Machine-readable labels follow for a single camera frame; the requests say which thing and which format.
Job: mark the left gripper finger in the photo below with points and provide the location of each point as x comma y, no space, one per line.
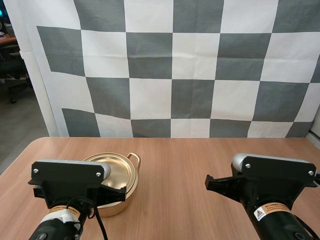
38,192
110,195

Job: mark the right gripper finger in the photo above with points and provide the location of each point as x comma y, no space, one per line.
222,185

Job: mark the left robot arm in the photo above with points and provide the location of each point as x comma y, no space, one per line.
53,227

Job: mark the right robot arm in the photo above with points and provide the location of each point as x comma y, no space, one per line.
272,222

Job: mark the gold pot lid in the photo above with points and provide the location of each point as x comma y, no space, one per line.
121,168

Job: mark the checked cloth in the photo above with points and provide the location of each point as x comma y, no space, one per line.
175,70

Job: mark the black office chair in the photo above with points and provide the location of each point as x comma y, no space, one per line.
12,66

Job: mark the wooden desk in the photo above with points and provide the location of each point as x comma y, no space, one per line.
6,40

